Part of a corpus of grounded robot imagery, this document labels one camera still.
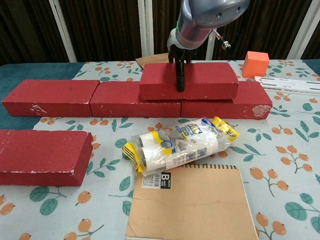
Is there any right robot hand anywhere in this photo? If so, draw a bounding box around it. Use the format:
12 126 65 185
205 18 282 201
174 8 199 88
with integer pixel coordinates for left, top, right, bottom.
166 29 193 93

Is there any brown paper bag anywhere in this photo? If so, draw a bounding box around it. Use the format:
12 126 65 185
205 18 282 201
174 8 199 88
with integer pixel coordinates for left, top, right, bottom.
135 52 173 70

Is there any red brick with chipped corner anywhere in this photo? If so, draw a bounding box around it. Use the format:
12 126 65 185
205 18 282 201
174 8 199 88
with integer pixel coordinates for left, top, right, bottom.
180 81 274 120

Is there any plastic pack of white rolls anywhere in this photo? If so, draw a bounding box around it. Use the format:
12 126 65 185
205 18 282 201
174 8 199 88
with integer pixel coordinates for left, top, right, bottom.
121 116 241 177

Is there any orange foam cube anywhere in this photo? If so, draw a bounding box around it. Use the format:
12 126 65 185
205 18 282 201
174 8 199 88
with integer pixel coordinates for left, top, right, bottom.
241 51 270 79

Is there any dark pleated curtain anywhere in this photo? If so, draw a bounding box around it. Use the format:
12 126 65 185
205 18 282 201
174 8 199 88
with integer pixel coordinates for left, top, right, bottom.
0 0 320 66

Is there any kraft spiral notebook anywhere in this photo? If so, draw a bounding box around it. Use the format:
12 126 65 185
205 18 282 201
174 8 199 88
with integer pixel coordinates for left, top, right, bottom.
125 163 260 240

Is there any floral print tablecloth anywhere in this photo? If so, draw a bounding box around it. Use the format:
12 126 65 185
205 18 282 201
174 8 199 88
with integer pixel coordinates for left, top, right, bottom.
0 59 320 240

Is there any white partition frame post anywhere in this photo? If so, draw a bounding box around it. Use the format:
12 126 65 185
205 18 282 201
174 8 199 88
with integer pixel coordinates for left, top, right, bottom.
287 0 320 60
137 0 155 58
206 32 218 60
48 0 77 63

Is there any loose wire with metal plug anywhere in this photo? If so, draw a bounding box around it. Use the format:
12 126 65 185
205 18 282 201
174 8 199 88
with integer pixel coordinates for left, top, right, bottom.
212 28 232 53

